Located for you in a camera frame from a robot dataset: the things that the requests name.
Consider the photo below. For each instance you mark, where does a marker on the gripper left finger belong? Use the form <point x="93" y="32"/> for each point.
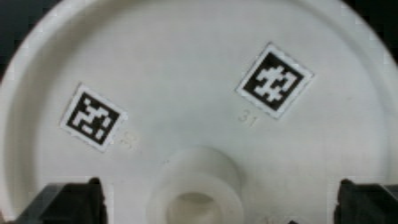
<point x="68" y="204"/>

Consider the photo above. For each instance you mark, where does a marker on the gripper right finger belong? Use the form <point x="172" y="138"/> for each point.
<point x="367" y="203"/>

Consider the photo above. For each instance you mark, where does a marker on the white round table top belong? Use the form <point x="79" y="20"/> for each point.
<point x="218" y="101"/>

